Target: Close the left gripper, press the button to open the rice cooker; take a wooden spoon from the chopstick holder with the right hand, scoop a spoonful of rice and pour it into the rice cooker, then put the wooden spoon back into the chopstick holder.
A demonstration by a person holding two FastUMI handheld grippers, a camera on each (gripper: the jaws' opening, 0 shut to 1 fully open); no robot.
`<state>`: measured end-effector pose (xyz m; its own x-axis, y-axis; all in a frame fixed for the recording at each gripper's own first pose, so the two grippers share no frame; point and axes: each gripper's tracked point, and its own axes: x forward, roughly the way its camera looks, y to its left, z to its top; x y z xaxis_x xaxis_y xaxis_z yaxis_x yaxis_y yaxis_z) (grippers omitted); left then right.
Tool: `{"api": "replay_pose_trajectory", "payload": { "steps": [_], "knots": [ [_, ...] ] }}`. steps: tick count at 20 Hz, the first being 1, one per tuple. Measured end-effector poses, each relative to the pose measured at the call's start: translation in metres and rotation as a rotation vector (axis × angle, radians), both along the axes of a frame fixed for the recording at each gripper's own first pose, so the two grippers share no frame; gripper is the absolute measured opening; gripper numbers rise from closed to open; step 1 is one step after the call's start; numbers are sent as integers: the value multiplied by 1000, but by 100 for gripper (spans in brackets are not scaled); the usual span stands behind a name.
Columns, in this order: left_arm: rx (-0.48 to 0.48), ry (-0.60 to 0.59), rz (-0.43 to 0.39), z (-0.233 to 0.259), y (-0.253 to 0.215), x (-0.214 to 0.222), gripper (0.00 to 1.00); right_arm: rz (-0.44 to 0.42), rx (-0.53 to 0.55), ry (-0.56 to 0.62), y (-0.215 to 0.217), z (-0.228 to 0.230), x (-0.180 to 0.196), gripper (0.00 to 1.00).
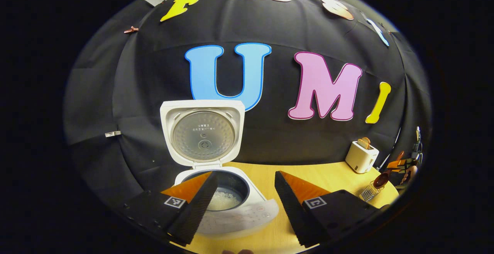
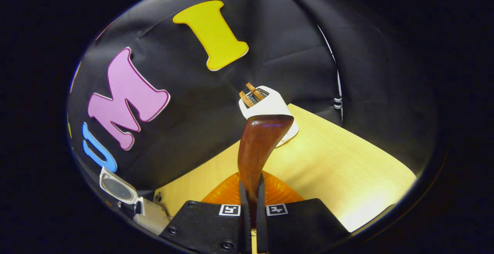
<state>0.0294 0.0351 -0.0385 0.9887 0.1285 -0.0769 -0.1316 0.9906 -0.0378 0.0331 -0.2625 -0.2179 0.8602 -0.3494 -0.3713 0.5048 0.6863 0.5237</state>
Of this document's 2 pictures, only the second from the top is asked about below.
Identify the brown bread slice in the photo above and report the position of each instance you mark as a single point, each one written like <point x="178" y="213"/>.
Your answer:
<point x="246" y="99"/>
<point x="254" y="91"/>

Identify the white toaster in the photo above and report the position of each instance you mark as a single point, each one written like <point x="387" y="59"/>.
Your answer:
<point x="270" y="105"/>

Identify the thin white pole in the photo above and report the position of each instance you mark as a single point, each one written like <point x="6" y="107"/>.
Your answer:
<point x="338" y="102"/>

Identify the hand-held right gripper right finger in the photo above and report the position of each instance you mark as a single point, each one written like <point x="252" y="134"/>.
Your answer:
<point x="262" y="215"/>

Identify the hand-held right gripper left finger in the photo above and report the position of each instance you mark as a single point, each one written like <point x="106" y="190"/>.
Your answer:
<point x="244" y="215"/>

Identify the white rice cooker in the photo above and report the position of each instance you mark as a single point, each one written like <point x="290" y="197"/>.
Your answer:
<point x="152" y="215"/>

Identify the brown wooden spoon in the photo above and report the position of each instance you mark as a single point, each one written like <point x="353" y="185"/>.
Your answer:
<point x="258" y="142"/>

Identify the black backdrop cloth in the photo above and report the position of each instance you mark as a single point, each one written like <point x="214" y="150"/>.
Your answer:
<point x="200" y="111"/>

